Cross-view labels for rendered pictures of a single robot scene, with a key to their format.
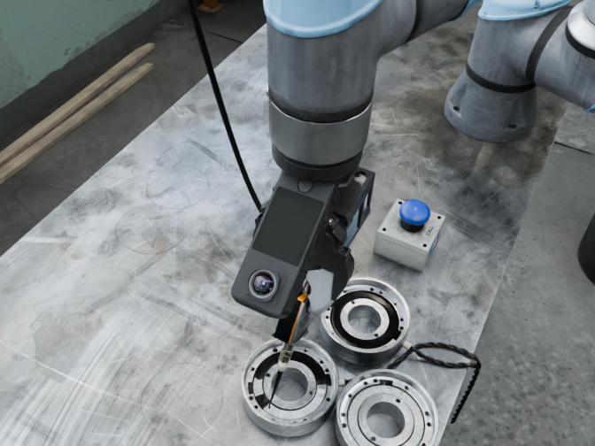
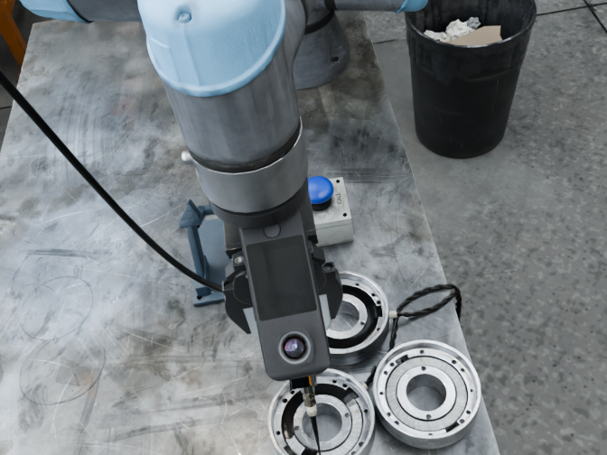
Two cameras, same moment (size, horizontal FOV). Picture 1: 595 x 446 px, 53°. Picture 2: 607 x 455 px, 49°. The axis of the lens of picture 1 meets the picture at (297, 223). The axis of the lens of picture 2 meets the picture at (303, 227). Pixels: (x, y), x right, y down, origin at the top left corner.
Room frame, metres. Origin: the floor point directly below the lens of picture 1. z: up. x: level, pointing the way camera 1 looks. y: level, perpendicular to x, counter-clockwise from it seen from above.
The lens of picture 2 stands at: (0.05, 0.10, 1.46)
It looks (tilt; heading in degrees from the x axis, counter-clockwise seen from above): 51 degrees down; 335
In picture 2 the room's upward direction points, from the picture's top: 11 degrees counter-clockwise
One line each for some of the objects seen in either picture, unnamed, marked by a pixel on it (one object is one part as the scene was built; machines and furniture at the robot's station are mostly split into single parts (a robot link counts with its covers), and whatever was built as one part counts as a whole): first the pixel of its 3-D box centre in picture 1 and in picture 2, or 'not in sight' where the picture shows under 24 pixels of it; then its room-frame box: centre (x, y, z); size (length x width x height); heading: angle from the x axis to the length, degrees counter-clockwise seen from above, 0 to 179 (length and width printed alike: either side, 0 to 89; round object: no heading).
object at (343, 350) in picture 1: (363, 322); (341, 320); (0.39, -0.08, 0.82); 0.10 x 0.10 x 0.04
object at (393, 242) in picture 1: (411, 231); (320, 208); (0.54, -0.15, 0.82); 0.08 x 0.07 x 0.05; 153
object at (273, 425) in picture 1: (289, 388); (322, 424); (0.30, 0.00, 0.82); 0.10 x 0.10 x 0.04
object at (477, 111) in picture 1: (496, 90); (299, 33); (0.84, -0.32, 0.85); 0.15 x 0.15 x 0.10
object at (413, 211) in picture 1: (413, 220); (318, 199); (0.53, -0.15, 0.85); 0.04 x 0.04 x 0.05
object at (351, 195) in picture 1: (318, 188); (268, 223); (0.36, -0.02, 1.07); 0.09 x 0.08 x 0.12; 154
